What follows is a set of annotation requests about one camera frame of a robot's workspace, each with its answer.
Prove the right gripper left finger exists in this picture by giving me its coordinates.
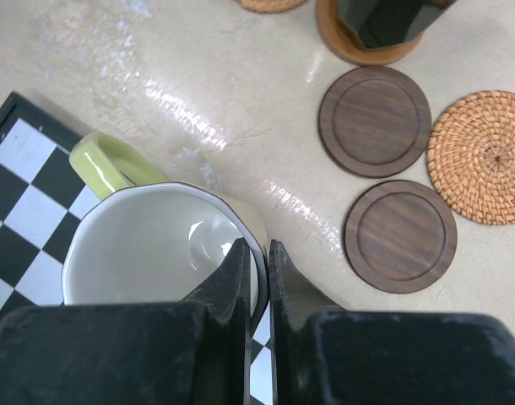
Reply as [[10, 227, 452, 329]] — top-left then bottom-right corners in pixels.
[[0, 239, 251, 404]]

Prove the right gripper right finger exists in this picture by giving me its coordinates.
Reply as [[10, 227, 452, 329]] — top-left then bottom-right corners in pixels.
[[268, 240, 515, 404]]

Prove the green mug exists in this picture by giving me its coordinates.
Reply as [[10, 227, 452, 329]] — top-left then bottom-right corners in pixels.
[[62, 132, 268, 327]]

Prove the dark walnut coaster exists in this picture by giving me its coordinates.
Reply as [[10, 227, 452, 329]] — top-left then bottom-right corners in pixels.
[[317, 66, 431, 178], [343, 180, 458, 294]]

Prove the woven rattan coaster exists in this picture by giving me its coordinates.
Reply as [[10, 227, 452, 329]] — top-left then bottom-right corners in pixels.
[[426, 90, 515, 225], [237, 0, 306, 14]]

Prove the black mug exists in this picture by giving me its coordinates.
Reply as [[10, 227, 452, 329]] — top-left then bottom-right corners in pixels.
[[335, 0, 454, 49]]

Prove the black white chessboard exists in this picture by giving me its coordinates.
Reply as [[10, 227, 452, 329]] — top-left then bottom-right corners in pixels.
[[0, 90, 275, 405]]

